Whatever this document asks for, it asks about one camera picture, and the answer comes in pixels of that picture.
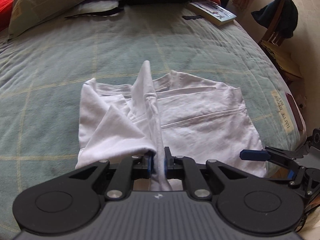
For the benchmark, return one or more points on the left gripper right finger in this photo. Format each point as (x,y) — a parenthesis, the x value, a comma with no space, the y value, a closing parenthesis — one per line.
(186,169)

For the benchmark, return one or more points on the grey green pillow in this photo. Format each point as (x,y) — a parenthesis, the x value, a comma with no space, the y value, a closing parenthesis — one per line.
(50,0)

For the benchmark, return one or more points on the wooden chair with dark garment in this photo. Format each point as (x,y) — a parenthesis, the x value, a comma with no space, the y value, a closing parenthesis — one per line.
(280,18)

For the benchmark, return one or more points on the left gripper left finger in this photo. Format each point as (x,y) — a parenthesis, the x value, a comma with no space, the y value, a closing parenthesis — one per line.
(128,170)

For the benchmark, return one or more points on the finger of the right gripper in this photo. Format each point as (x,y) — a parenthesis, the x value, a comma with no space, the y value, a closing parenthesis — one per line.
(254,155)

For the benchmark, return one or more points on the paperback book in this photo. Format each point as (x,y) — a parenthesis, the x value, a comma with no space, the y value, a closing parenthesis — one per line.
(211,11)

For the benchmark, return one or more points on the green plaid bed blanket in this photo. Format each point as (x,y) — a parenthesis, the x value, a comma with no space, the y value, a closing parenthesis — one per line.
(43,70)

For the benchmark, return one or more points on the white printed long-sleeve shirt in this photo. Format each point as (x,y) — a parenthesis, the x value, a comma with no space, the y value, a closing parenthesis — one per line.
(194,117)

